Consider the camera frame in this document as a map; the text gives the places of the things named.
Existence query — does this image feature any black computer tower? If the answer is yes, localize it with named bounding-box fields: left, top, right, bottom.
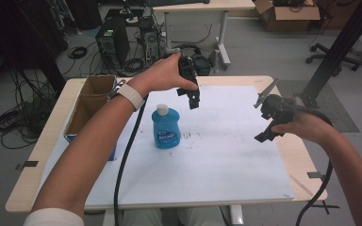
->
left=94, top=16, right=131, bottom=71

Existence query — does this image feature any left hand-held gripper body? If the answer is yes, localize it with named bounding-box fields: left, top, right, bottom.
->
left=176, top=55, right=201, bottom=97

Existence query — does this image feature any silver wristwatch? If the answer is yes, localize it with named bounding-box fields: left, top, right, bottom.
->
left=107, top=79, right=127, bottom=100

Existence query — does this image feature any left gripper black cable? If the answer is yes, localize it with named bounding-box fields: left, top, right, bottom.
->
left=113, top=94, right=149, bottom=226

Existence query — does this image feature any person's left hand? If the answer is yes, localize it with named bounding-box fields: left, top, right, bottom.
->
left=128, top=52, right=199, bottom=97

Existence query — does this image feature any open computer case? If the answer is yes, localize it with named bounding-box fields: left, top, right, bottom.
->
left=138, top=15, right=162, bottom=64

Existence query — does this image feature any black office chair base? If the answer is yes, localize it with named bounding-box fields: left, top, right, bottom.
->
left=304, top=42, right=362, bottom=72

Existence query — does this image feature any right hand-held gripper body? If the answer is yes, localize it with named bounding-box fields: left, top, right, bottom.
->
left=253, top=76, right=297, bottom=128

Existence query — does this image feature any coiled black cable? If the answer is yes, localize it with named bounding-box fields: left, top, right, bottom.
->
left=123, top=57, right=145, bottom=73
left=67, top=45, right=89, bottom=60

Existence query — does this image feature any white desk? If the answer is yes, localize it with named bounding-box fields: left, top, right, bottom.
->
left=152, top=0, right=256, bottom=71

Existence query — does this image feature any cardboard box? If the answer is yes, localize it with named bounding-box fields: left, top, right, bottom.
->
left=63, top=74, right=118, bottom=162

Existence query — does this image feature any grey floor mat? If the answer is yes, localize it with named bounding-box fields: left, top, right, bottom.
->
left=276, top=79, right=360, bottom=134

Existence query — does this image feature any blue bottle with white cap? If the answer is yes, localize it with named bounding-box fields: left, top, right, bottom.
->
left=151, top=104, right=182, bottom=150

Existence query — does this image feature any black metal stand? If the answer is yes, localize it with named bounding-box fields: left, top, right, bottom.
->
left=296, top=0, right=362, bottom=109

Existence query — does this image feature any brown cardboard carton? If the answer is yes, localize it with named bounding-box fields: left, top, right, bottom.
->
left=253, top=0, right=321, bottom=32

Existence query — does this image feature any white table leg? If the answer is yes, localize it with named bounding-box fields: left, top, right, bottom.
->
left=229, top=204, right=245, bottom=226

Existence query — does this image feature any light wooden table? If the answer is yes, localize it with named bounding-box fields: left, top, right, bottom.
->
left=5, top=74, right=329, bottom=214

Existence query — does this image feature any black bag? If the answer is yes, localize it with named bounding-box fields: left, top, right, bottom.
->
left=189, top=50, right=218, bottom=77

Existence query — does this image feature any white sleeve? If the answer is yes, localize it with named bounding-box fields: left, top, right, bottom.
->
left=23, top=207, right=86, bottom=226

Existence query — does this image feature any black tape strip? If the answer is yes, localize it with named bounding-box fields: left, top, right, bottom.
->
left=14, top=160, right=40, bottom=171
left=306, top=170, right=325, bottom=181

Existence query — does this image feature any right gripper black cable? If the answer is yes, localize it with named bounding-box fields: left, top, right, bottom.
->
left=291, top=104, right=334, bottom=226

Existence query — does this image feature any white table mat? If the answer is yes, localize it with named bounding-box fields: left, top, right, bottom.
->
left=39, top=84, right=295, bottom=209

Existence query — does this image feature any bundle of black cables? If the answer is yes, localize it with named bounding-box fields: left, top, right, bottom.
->
left=0, top=67, right=59, bottom=150

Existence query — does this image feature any person's right hand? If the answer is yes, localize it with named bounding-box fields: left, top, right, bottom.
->
left=271, top=95, right=334, bottom=146

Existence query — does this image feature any white wristband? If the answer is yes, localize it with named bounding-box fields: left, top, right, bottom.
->
left=117, top=83, right=146, bottom=112

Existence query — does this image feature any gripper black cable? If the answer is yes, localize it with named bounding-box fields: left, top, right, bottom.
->
left=291, top=104, right=334, bottom=226
left=113, top=94, right=149, bottom=226

